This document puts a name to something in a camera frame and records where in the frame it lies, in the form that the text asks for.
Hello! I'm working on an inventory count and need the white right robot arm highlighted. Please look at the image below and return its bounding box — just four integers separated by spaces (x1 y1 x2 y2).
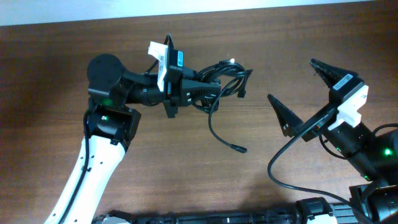
267 58 397 223

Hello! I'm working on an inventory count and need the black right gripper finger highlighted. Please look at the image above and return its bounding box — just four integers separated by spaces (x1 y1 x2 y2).
267 94 303 137
310 58 358 88

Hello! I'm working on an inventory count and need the black right camera cable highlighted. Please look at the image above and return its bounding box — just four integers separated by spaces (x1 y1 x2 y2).
267 105 374 224

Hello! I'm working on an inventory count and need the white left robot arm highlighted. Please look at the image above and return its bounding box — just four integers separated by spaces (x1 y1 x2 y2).
46 54 221 223

